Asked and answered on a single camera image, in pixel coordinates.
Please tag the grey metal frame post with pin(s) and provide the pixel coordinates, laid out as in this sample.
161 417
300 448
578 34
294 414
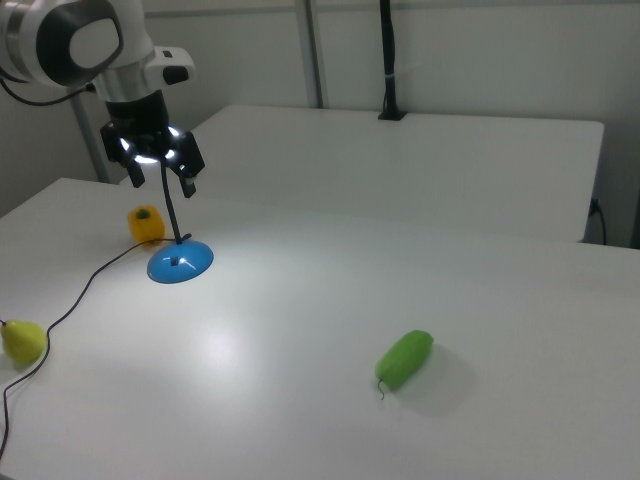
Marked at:
311 50
91 145

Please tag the black pole with table clamp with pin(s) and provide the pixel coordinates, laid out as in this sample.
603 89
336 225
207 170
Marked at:
389 60

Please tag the yellow-green toy pear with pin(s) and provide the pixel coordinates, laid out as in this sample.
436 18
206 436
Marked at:
22 342

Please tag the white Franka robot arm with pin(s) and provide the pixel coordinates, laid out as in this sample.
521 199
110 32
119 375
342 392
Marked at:
60 35

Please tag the blue gooseneck desk lamp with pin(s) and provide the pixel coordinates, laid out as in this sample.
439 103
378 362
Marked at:
180 262

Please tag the yellow toy bell pepper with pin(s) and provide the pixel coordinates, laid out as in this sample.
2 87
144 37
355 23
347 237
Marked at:
146 227

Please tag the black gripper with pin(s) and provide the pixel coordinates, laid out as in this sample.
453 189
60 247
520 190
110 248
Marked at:
135 112

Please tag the white side table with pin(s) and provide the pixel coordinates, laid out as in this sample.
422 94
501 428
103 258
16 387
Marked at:
400 165

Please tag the green toy cucumber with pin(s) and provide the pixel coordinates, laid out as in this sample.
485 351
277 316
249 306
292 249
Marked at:
404 360

